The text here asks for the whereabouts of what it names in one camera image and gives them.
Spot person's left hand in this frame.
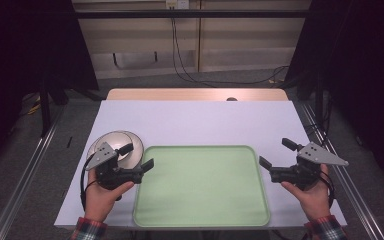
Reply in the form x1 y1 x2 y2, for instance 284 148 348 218
84 168 136 222

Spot black wall cables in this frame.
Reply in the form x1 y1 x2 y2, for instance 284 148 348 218
169 6 290 86

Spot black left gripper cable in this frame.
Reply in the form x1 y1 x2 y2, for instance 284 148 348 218
79 155 98 212

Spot light green plastic tray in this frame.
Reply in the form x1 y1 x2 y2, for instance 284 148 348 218
132 144 271 229

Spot metal floor rail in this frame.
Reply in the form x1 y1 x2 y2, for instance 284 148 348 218
299 102 384 240
0 105 66 240

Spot yellow floor cable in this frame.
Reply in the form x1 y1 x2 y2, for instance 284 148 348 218
25 95 43 116

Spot black metal stand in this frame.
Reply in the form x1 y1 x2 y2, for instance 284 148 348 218
39 74 53 138

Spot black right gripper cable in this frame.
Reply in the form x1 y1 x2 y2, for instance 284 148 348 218
319 169 336 208

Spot white wall socket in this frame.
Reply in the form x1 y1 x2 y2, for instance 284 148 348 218
165 0 191 10

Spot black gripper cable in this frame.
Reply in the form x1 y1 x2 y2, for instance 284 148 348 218
319 169 336 208
79 155 98 212

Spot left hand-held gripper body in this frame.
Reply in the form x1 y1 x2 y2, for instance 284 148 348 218
84 141 144 191

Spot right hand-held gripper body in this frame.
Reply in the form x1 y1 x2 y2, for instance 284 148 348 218
269 141 350 191

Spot small beige round plate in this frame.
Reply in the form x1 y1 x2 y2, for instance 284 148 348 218
93 131 134 158

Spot black curtain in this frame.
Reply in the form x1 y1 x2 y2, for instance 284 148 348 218
284 0 384 188
0 0 100 174

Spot black horizontal frame bar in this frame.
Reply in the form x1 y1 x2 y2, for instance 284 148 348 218
74 9 312 20

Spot person's right hand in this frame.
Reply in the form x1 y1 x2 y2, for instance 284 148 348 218
281 164 332 222

